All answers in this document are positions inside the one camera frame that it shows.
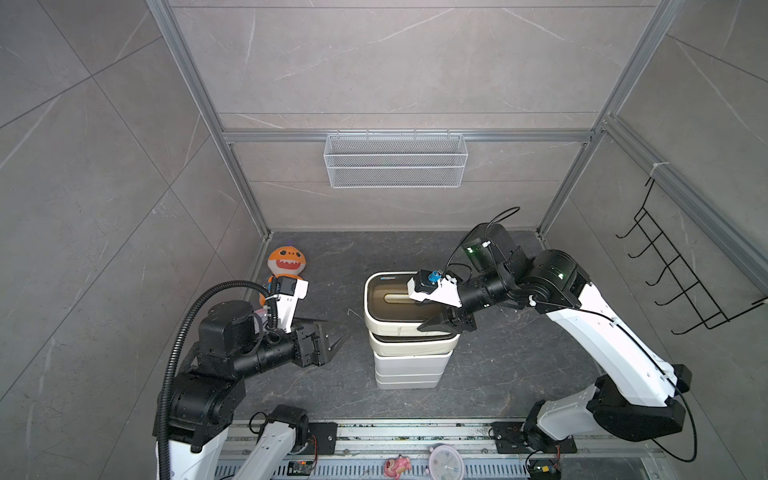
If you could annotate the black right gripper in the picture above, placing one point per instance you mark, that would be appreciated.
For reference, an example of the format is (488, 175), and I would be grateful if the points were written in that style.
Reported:
(449, 322)

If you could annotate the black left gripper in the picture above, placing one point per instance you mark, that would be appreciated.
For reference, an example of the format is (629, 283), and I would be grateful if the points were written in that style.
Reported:
(303, 354)

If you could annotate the cream tissue box dark lid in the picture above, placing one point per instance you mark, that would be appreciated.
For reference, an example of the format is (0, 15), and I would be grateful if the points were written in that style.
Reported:
(401, 346)

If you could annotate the cream tissue box brown lid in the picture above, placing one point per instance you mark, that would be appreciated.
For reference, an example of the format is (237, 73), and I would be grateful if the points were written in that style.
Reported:
(390, 312)

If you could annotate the white tissue box wooden lid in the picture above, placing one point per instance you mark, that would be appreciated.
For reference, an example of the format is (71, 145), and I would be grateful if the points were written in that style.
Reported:
(382, 380)

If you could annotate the white tissue box grey lid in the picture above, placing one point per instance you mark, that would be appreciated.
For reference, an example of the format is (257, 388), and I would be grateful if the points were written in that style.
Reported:
(412, 365)

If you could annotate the white tissue box grey top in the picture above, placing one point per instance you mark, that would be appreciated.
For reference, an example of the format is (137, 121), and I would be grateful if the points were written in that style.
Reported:
(405, 377)

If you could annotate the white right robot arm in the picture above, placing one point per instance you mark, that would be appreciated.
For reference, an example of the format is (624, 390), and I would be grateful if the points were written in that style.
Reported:
(638, 397)

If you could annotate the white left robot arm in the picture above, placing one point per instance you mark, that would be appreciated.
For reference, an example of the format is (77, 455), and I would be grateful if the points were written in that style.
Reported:
(202, 387)

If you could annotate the pink alarm clock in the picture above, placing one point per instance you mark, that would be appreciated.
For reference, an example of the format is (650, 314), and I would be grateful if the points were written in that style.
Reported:
(263, 314)

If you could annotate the orange shark plush toy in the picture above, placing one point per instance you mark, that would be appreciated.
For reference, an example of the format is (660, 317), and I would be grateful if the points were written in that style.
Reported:
(285, 263)

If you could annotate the lilac alarm clock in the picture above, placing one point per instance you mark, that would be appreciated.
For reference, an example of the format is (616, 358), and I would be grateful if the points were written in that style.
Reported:
(445, 463)

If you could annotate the pink bear figurine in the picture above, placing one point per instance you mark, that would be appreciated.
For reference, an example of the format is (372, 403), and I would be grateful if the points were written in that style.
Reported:
(394, 468)

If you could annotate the small electronics board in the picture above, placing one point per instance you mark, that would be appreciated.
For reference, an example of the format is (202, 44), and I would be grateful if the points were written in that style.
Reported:
(543, 471)

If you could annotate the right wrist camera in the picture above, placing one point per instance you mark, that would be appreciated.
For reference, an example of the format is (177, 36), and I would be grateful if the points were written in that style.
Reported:
(434, 286)

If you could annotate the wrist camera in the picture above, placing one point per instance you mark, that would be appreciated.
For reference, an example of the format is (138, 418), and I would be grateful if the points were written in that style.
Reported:
(284, 294)
(434, 286)

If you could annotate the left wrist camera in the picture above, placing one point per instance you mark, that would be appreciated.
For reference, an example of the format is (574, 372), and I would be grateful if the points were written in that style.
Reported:
(284, 294)

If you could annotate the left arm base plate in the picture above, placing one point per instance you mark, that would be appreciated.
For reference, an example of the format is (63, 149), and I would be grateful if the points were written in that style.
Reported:
(320, 437)

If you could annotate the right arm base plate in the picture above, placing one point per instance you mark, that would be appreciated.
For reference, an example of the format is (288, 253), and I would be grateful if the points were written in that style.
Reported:
(512, 437)

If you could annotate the white wire mesh basket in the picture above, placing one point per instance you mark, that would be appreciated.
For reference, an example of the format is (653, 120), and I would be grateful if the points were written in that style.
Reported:
(395, 160)

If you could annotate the black wall hook rack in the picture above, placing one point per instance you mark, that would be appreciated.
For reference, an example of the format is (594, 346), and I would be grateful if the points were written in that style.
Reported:
(675, 267)

